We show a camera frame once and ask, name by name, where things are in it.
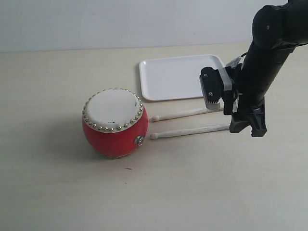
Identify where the red small drum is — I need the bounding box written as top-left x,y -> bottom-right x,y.
82,88 -> 149,158

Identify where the wooden drumstick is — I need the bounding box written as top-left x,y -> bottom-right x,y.
151,108 -> 223,122
150,124 -> 229,140

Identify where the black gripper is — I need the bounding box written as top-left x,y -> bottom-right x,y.
222,64 -> 267,137

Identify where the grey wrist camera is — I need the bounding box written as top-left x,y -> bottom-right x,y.
199,66 -> 231,110

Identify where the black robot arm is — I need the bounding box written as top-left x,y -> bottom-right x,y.
224,0 -> 308,137

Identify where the white rectangular tray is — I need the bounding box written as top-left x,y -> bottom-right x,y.
139,54 -> 225,102

